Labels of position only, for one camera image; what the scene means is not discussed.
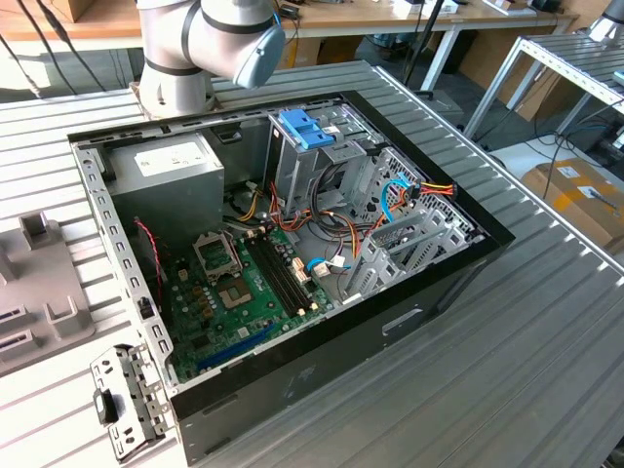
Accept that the blue data wire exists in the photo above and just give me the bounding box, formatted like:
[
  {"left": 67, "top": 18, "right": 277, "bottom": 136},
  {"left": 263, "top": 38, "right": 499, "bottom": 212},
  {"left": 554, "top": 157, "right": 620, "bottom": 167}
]
[{"left": 378, "top": 171, "right": 415, "bottom": 226}]

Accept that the red yellow power wire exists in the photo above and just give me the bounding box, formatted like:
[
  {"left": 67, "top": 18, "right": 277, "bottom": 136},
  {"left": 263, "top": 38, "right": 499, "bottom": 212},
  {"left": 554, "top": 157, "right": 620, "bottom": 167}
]
[{"left": 399, "top": 178, "right": 457, "bottom": 209}]

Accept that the metal disk bay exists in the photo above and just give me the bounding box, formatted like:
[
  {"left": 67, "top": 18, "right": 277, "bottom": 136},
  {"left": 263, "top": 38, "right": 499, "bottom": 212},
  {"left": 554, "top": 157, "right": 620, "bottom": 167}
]
[{"left": 340, "top": 209, "right": 487, "bottom": 306}]

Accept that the black RAM slot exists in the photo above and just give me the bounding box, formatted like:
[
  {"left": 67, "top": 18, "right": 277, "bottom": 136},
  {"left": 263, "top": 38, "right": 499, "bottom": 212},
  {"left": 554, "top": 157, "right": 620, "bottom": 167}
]
[
  {"left": 245, "top": 237, "right": 299, "bottom": 317},
  {"left": 256, "top": 232, "right": 312, "bottom": 312},
  {"left": 251, "top": 235, "right": 305, "bottom": 315},
  {"left": 262, "top": 229, "right": 319, "bottom": 309}
]

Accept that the metal drive cage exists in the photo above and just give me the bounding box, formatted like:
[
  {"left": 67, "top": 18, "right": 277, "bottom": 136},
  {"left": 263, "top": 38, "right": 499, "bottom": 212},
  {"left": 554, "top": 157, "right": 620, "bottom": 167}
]
[{"left": 266, "top": 104, "right": 386, "bottom": 218}]

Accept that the light blue drive latch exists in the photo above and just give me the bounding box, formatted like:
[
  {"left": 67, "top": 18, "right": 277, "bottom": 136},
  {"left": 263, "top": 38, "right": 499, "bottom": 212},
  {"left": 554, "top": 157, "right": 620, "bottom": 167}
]
[{"left": 300, "top": 127, "right": 338, "bottom": 151}]

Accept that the CPU socket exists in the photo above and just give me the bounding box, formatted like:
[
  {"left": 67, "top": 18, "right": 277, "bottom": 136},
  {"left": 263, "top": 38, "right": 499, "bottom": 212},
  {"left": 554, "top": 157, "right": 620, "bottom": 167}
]
[{"left": 216, "top": 277, "right": 254, "bottom": 311}]

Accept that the metal socket cover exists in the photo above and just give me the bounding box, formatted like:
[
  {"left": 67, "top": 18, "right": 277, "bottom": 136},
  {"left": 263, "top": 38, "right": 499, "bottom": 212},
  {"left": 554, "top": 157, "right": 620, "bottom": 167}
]
[{"left": 192, "top": 231, "right": 245, "bottom": 284}]

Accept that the dark blue drive latch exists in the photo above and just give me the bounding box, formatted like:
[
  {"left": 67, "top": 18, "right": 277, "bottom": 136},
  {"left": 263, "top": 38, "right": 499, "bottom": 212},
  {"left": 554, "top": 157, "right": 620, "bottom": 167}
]
[{"left": 278, "top": 110, "right": 321, "bottom": 147}]

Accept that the black open PC case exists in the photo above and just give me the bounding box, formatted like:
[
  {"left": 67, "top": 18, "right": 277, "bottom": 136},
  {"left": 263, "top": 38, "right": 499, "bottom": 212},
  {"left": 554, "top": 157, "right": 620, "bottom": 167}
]
[{"left": 66, "top": 90, "right": 517, "bottom": 467}]

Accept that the green motherboard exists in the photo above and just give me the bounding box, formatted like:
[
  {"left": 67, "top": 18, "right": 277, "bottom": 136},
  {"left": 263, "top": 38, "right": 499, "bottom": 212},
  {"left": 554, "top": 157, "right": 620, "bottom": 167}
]
[{"left": 163, "top": 226, "right": 337, "bottom": 384}]

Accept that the blue expansion slot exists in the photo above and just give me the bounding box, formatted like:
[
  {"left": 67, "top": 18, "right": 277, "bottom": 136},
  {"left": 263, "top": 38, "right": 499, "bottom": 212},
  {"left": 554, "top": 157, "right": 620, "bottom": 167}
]
[{"left": 194, "top": 324, "right": 277, "bottom": 371}]

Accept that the grey power supply unit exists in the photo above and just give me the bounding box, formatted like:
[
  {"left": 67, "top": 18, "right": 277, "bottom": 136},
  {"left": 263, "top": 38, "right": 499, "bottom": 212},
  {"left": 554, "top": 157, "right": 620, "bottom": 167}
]
[{"left": 104, "top": 134, "right": 226, "bottom": 245}]

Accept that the long wooden desk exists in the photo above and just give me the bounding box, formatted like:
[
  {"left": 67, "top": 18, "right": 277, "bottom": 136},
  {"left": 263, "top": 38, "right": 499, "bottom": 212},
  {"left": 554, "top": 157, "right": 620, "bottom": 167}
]
[{"left": 285, "top": 0, "right": 581, "bottom": 92}]

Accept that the black tripod pole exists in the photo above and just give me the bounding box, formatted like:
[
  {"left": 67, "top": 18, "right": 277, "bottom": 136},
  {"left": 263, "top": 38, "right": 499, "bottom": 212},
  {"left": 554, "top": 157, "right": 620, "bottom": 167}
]
[{"left": 402, "top": 0, "right": 448, "bottom": 98}]

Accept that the large brown cardboard sheet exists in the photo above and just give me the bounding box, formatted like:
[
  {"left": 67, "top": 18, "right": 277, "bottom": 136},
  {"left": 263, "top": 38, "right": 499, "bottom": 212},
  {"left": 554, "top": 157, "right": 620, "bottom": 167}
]
[{"left": 457, "top": 28, "right": 581, "bottom": 123}]

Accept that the cardboard box with labels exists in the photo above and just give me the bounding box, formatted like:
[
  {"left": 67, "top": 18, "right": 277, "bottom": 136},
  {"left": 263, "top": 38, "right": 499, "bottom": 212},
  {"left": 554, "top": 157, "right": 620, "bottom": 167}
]
[{"left": 521, "top": 158, "right": 624, "bottom": 254}]

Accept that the grey parts rack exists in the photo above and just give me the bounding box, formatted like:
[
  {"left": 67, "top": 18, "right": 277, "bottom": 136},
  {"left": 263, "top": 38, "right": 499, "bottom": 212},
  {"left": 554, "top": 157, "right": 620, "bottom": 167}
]
[{"left": 0, "top": 210, "right": 97, "bottom": 376}]

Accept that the wooden desk with box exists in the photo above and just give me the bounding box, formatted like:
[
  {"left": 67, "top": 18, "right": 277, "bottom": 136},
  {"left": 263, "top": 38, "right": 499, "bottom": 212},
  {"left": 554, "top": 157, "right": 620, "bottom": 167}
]
[{"left": 0, "top": 0, "right": 145, "bottom": 43}]

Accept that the metal slat side table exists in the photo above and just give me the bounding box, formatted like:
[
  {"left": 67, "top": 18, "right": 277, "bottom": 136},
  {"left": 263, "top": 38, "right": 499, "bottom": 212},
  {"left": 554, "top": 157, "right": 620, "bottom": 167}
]
[{"left": 462, "top": 31, "right": 624, "bottom": 142}]

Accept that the small cardboard box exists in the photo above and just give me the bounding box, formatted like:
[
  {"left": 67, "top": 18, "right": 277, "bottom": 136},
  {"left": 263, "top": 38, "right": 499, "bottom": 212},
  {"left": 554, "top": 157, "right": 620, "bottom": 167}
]
[{"left": 51, "top": 0, "right": 97, "bottom": 24}]

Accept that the orange black wire bundle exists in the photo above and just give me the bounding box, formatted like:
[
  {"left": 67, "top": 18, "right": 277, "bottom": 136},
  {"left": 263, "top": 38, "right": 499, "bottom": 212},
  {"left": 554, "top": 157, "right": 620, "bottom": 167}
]
[{"left": 265, "top": 182, "right": 386, "bottom": 259}]

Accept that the white plug with blue wire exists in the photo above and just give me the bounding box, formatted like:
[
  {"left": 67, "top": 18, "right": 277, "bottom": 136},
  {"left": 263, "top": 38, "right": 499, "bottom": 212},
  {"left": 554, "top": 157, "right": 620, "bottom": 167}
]
[{"left": 306, "top": 255, "right": 350, "bottom": 279}]

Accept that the yellow wire with white plug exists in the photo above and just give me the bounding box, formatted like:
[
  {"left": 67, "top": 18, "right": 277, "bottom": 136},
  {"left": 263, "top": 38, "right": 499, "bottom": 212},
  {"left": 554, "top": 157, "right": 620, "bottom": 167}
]
[{"left": 228, "top": 179, "right": 267, "bottom": 223}]

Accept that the metal card retention bracket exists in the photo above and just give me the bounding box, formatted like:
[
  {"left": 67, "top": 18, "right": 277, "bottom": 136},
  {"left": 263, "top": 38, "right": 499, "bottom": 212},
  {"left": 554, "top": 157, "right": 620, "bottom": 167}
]
[{"left": 90, "top": 343, "right": 175, "bottom": 463}]

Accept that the black camera cable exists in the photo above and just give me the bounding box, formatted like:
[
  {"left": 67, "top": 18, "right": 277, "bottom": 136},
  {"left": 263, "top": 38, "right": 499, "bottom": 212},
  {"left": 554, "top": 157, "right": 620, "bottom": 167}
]
[{"left": 0, "top": 0, "right": 108, "bottom": 101}]

